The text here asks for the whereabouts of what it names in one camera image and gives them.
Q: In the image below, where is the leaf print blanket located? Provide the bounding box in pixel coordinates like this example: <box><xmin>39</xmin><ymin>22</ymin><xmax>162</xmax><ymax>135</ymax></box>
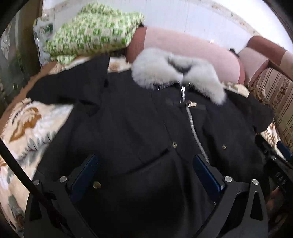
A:
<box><xmin>0</xmin><ymin>56</ymin><xmax>293</xmax><ymax>231</ymax></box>

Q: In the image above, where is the striped brown sofa cushion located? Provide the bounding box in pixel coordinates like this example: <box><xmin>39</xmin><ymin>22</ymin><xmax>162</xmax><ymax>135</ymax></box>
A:
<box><xmin>247</xmin><ymin>67</ymin><xmax>293</xmax><ymax>151</ymax></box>

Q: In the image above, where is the black coat with fur collar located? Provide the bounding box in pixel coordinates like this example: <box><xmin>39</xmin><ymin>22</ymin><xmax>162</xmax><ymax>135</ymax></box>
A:
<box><xmin>26</xmin><ymin>48</ymin><xmax>275</xmax><ymax>238</ymax></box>

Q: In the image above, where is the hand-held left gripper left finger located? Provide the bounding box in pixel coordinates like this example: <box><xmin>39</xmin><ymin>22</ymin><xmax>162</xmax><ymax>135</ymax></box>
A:
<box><xmin>24</xmin><ymin>154</ymin><xmax>99</xmax><ymax>238</ymax></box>

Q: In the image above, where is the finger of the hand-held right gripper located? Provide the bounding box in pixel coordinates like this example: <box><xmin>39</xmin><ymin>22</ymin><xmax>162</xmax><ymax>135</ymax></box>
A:
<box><xmin>256</xmin><ymin>135</ymin><xmax>293</xmax><ymax>161</ymax></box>

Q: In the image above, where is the clear plastic bag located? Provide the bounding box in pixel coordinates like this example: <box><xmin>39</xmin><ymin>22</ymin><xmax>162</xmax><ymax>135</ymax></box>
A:
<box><xmin>33</xmin><ymin>17</ymin><xmax>54</xmax><ymax>61</ymax></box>

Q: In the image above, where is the wooden door with glass pane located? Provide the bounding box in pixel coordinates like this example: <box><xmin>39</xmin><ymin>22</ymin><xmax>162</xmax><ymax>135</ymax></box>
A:
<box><xmin>0</xmin><ymin>0</ymin><xmax>45</xmax><ymax>119</ymax></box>

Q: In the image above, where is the black cable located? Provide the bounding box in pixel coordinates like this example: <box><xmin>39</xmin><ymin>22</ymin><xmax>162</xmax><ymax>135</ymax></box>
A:
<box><xmin>0</xmin><ymin>138</ymin><xmax>69</xmax><ymax>230</ymax></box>

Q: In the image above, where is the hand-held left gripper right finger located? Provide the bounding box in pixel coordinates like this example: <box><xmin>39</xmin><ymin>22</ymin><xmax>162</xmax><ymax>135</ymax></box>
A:
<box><xmin>193</xmin><ymin>154</ymin><xmax>269</xmax><ymax>238</ymax></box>

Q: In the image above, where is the green patterned knit blanket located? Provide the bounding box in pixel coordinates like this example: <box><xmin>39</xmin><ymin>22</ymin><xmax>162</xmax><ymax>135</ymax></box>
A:
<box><xmin>43</xmin><ymin>2</ymin><xmax>146</xmax><ymax>66</ymax></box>

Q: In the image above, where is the pink sofa bolster armrest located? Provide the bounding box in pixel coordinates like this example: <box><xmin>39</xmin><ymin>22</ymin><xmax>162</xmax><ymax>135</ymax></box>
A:
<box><xmin>126</xmin><ymin>26</ymin><xmax>245</xmax><ymax>85</ymax></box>

